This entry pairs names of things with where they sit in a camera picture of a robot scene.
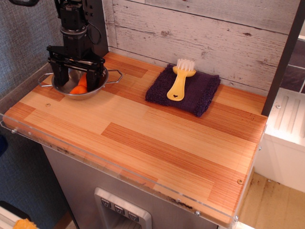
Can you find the white toy sink unit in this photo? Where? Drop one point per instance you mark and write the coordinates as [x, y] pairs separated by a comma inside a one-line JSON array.
[[281, 155]]

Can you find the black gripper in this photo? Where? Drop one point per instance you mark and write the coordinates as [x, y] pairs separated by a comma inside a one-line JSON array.
[[76, 51]]

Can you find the clear acrylic edge guard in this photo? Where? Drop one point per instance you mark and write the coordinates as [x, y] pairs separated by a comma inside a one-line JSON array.
[[199, 164]]

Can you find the yellow scrub brush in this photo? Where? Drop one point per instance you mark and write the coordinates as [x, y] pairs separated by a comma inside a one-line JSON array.
[[183, 69]]

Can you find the orange object bottom left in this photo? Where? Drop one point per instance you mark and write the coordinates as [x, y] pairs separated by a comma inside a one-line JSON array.
[[24, 224]]

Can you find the dark post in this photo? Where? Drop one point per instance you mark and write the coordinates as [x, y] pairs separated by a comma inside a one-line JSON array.
[[95, 17], [285, 58]]

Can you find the steel bowl with handles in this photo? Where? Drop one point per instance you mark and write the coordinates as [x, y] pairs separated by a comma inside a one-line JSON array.
[[75, 74]]

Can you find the purple folded cloth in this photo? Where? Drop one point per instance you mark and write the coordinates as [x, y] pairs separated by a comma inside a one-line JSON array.
[[198, 93]]

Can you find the dark left post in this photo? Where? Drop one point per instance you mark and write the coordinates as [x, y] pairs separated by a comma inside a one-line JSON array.
[[95, 17]]

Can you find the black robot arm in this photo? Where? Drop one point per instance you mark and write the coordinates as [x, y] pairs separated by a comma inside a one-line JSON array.
[[72, 14]]

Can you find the dark right post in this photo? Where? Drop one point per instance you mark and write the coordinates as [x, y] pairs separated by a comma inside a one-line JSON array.
[[285, 58]]

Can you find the grey toy fridge cabinet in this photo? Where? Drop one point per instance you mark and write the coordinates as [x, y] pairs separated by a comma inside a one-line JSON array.
[[80, 178]]

